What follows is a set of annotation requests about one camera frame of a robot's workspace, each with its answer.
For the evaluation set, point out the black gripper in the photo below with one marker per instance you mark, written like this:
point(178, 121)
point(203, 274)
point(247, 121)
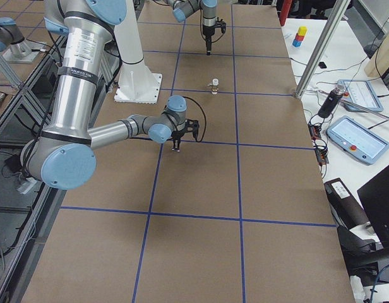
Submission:
point(208, 32)
point(177, 136)

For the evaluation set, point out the brass PPR ball valve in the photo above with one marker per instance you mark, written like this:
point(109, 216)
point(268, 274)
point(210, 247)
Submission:
point(214, 86)

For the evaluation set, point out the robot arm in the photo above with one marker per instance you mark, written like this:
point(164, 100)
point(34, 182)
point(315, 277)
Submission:
point(62, 156)
point(209, 21)

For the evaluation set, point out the red cylinder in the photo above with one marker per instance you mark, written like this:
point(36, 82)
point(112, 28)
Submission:
point(286, 6)

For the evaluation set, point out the blue toy block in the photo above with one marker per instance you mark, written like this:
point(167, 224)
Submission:
point(296, 43)

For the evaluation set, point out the red toy block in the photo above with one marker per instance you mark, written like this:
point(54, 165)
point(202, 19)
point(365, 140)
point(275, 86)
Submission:
point(299, 38)

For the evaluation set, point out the yellow toy block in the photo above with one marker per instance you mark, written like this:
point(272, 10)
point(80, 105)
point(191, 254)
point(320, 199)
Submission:
point(302, 31)

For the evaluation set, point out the small black box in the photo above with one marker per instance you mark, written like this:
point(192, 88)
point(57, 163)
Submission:
point(322, 65)

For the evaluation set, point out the black water bottle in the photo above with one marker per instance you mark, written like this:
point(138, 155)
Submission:
point(331, 102)

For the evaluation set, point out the orange circuit board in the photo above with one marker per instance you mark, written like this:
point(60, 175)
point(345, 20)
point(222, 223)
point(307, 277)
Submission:
point(319, 144)

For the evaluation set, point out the far teach pendant tablet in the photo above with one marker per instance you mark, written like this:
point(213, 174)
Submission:
point(361, 92)

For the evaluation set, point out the teach pendant tablet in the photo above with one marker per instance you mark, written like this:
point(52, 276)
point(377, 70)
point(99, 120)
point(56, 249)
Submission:
point(361, 92)
point(357, 141)

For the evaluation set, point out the near teach pendant tablet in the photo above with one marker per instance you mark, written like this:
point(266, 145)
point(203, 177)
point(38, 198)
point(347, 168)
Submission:
point(357, 141)

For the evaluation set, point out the black monitor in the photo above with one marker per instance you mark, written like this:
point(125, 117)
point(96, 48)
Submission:
point(374, 196)

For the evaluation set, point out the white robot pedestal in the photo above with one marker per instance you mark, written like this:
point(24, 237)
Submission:
point(136, 83)

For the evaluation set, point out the aluminium frame post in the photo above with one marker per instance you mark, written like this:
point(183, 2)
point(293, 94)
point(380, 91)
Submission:
point(321, 45)

